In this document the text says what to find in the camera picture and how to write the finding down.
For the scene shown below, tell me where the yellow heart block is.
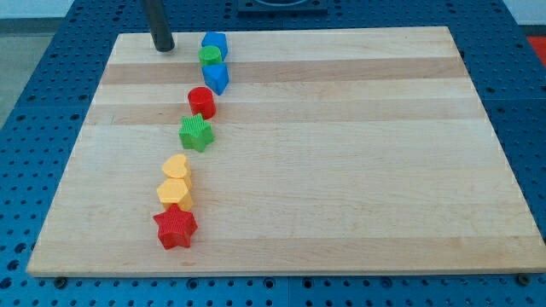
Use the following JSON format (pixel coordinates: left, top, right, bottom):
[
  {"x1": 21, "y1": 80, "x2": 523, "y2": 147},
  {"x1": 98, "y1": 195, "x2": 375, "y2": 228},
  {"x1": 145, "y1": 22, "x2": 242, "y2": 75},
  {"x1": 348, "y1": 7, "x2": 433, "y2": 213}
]
[{"x1": 161, "y1": 153, "x2": 192, "y2": 188}]

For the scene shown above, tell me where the blue triangle block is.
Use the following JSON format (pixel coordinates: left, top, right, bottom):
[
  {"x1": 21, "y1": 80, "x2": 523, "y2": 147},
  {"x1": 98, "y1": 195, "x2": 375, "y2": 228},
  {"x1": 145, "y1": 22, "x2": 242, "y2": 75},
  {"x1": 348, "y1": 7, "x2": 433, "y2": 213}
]
[{"x1": 201, "y1": 63, "x2": 229, "y2": 96}]

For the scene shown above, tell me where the red cylinder block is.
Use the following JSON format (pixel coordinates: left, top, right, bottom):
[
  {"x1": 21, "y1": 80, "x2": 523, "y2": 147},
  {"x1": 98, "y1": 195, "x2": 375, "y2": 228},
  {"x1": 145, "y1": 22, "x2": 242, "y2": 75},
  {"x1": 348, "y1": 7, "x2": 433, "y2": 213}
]
[{"x1": 188, "y1": 86, "x2": 216, "y2": 119}]

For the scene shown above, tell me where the blue cube block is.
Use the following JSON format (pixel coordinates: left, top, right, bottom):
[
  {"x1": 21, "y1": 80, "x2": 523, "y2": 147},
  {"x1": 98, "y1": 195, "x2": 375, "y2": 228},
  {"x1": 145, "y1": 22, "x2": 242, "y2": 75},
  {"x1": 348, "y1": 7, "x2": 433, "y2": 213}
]
[{"x1": 201, "y1": 32, "x2": 229, "y2": 60}]

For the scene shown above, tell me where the yellow hexagon block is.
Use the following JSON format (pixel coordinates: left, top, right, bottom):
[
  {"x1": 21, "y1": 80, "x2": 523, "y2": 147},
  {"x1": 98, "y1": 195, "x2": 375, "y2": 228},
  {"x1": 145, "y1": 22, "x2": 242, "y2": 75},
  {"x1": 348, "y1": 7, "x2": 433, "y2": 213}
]
[{"x1": 156, "y1": 178, "x2": 194, "y2": 211}]

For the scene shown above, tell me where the red star block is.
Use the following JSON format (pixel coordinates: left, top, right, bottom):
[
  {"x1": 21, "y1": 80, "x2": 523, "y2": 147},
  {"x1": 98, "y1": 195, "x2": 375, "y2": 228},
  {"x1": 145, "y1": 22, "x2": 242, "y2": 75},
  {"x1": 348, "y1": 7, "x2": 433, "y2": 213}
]
[{"x1": 153, "y1": 205, "x2": 198, "y2": 250}]

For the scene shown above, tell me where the wooden board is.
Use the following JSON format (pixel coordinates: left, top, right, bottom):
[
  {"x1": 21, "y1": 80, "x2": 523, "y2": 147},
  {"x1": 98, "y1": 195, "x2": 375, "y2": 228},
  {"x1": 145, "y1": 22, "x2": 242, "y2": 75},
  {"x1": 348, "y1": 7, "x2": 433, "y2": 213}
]
[{"x1": 27, "y1": 26, "x2": 545, "y2": 277}]

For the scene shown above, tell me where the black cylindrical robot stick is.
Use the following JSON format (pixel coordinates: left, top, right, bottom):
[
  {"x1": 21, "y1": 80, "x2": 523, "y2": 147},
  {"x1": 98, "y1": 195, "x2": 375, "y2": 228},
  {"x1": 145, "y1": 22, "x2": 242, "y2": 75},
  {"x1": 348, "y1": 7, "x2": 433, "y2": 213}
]
[{"x1": 141, "y1": 0, "x2": 175, "y2": 52}]

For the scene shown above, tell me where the green cylinder block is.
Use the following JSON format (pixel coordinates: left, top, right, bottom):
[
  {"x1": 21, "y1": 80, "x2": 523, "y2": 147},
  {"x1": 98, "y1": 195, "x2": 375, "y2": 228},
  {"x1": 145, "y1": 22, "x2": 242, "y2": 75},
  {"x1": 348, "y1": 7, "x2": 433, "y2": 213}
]
[{"x1": 198, "y1": 45, "x2": 223, "y2": 67}]

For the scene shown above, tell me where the green star block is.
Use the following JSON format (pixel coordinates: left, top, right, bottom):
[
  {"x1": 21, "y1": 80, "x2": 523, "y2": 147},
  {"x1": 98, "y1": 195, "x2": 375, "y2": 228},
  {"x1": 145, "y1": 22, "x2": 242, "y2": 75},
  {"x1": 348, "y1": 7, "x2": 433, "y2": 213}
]
[{"x1": 178, "y1": 113, "x2": 215, "y2": 153}]

